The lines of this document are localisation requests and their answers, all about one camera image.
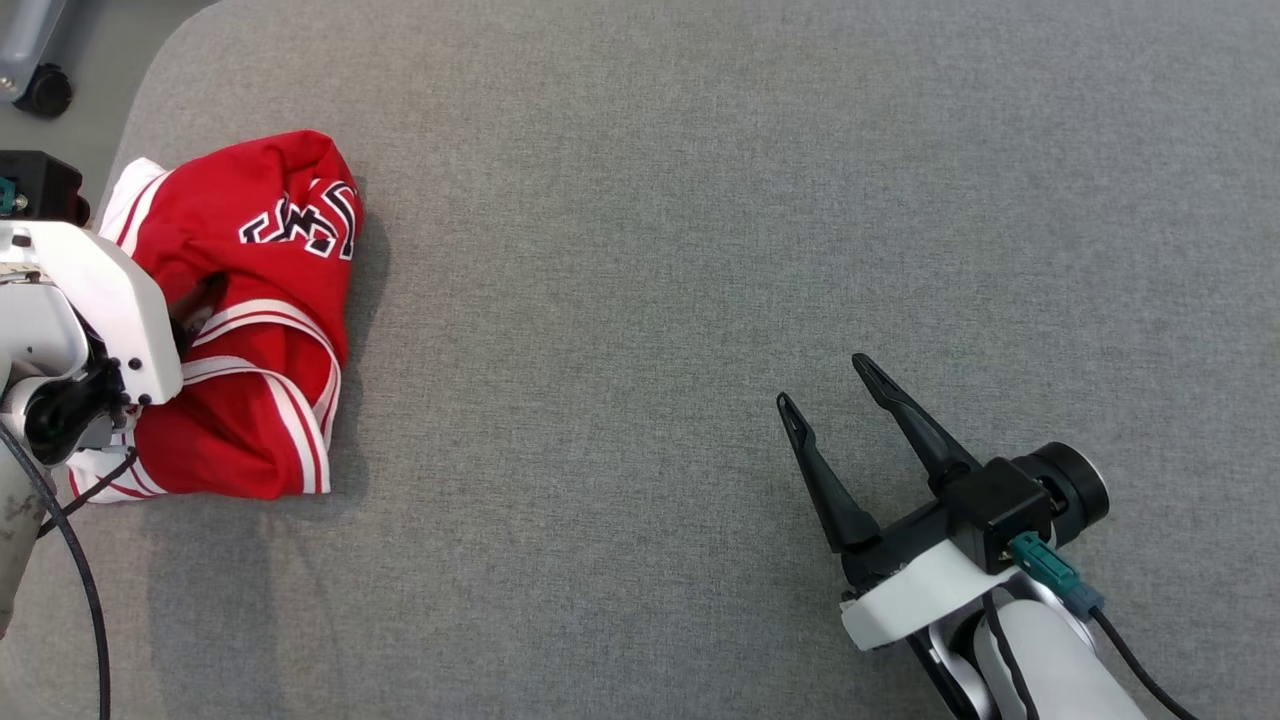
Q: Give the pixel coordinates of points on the grey rolling stand with caster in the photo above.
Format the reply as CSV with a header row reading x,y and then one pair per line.
x,y
25,40

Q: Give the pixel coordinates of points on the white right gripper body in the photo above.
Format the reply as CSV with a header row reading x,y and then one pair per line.
x,y
930,590

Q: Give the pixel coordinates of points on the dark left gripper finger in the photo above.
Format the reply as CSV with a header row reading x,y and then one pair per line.
x,y
188,335
207,292

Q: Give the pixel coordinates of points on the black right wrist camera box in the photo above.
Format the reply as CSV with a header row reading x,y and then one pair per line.
x,y
995,510

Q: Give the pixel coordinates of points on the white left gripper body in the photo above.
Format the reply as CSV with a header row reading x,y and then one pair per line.
x,y
110,290

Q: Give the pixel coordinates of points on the grey fabric sofa seat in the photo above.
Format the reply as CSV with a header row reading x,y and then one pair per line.
x,y
700,300

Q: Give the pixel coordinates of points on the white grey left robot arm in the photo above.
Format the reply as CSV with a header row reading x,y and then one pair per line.
x,y
15,530

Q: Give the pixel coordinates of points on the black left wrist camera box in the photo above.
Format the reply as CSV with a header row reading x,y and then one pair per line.
x,y
45,185

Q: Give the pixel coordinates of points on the red Bulls 23 jersey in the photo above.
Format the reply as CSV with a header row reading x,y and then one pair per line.
x,y
250,440

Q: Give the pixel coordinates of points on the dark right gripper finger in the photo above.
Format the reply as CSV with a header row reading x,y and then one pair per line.
x,y
825,480
915,420

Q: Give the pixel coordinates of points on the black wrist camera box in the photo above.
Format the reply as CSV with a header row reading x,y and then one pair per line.
x,y
45,185
995,510

